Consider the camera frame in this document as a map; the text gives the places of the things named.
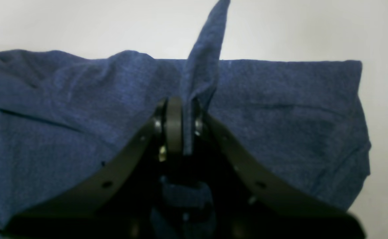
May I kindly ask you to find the dark blue printed t-shirt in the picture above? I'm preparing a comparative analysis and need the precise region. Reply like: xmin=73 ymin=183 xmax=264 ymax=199
xmin=0 ymin=0 xmax=371 ymax=229

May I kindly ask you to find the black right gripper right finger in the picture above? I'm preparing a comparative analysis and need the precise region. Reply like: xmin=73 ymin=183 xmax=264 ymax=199
xmin=193 ymin=100 xmax=366 ymax=239

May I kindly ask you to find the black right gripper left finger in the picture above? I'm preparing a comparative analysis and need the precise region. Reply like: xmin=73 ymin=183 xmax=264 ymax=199
xmin=5 ymin=97 xmax=183 ymax=239

